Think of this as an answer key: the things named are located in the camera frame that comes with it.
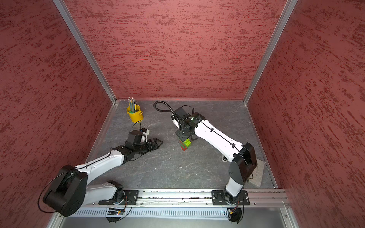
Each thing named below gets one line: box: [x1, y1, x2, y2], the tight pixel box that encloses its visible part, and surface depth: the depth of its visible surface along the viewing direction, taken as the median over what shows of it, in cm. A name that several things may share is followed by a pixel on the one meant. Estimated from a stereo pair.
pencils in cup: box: [127, 96, 137, 114], surface depth 102 cm
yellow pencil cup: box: [126, 104, 144, 124], surface depth 103 cm
